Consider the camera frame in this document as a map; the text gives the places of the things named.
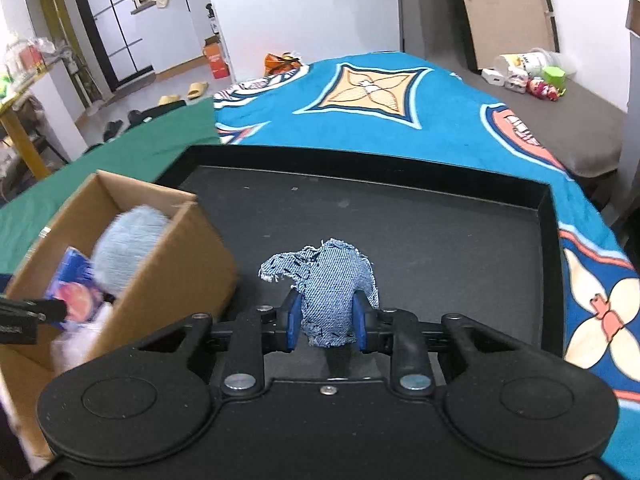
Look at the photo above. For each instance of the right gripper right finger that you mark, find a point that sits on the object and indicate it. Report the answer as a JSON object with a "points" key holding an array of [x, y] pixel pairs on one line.
{"points": [[475, 359]]}

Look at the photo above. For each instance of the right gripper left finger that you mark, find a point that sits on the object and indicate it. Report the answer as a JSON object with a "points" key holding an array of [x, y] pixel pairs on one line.
{"points": [[243, 341]]}

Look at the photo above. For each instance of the clear bag white filling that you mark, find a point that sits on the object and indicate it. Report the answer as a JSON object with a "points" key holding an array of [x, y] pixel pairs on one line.
{"points": [[72, 347]]}

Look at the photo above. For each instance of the blue tissue pack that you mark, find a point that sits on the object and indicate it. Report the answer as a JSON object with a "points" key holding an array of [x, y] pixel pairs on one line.
{"points": [[73, 282]]}

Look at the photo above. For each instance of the blue denim fabric scrap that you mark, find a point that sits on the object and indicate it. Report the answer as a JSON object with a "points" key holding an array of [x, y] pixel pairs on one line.
{"points": [[327, 277]]}

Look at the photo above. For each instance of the brown cardboard box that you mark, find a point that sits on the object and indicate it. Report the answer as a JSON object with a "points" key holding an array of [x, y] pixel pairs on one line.
{"points": [[189, 269]]}

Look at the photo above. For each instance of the black tray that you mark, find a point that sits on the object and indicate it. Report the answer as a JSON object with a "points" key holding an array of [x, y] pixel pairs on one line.
{"points": [[441, 239]]}

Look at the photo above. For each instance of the yellow table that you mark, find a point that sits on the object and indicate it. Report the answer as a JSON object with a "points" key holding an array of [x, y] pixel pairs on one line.
{"points": [[14, 129]]}

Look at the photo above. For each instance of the green cloth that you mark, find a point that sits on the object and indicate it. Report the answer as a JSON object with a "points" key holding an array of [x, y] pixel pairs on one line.
{"points": [[141, 153]]}

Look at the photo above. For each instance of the blue patterned blanket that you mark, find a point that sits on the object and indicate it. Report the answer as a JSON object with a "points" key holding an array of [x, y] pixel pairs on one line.
{"points": [[392, 103]]}

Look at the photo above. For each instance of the yellow slipper far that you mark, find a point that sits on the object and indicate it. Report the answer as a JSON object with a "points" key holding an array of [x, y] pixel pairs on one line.
{"points": [[197, 90]]}

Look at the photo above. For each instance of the yellow slipper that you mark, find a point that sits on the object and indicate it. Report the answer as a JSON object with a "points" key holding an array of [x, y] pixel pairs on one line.
{"points": [[172, 98], [197, 90]]}

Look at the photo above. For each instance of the yellow slipper near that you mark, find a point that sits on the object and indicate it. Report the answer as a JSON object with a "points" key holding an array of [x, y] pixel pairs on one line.
{"points": [[172, 98]]}

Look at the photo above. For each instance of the orange bag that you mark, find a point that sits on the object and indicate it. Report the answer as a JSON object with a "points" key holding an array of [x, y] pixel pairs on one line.
{"points": [[278, 64]]}

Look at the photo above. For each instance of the grey mattress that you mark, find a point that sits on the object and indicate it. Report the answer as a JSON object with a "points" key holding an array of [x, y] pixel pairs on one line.
{"points": [[581, 130]]}

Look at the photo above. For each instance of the orange cardboard box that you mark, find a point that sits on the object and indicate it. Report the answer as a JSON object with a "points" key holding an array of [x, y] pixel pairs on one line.
{"points": [[215, 57]]}

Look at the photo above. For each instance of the green cup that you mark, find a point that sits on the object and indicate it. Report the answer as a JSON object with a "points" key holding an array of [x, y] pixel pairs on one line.
{"points": [[555, 76]]}

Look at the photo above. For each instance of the white container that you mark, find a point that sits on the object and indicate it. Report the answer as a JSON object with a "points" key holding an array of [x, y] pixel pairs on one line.
{"points": [[533, 62]]}

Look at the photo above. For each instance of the white kitchen cabinet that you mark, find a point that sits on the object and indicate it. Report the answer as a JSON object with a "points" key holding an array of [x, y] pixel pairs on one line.
{"points": [[172, 35]]}

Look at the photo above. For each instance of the grey desk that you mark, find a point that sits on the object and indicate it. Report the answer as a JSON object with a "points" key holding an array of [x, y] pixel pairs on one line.
{"points": [[633, 17]]}

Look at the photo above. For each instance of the brown board black frame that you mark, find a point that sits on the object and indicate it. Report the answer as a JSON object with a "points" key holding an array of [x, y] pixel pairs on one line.
{"points": [[507, 26]]}

